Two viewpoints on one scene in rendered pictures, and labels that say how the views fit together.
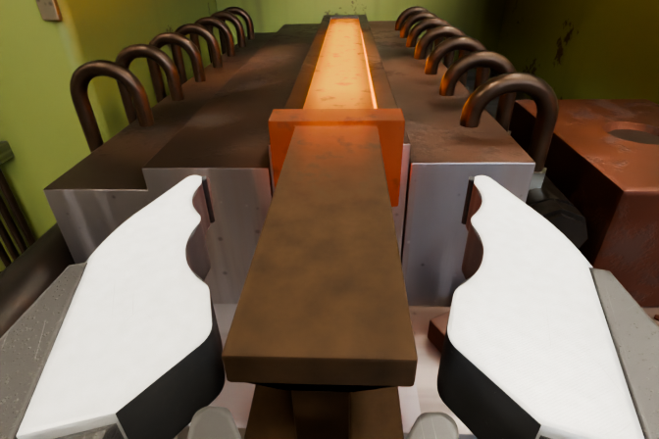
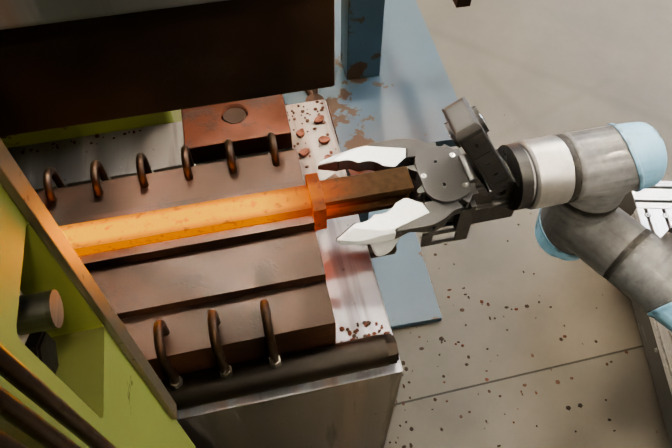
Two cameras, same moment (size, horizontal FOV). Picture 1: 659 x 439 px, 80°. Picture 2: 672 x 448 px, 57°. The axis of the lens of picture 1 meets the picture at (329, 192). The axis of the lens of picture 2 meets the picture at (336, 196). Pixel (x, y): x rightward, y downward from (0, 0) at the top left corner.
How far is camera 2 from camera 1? 0.59 m
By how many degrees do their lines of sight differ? 74
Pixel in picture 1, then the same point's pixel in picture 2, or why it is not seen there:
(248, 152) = (302, 240)
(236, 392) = (361, 268)
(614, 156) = (262, 127)
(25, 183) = not seen: outside the picture
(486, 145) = (283, 161)
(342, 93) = (270, 201)
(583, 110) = (203, 124)
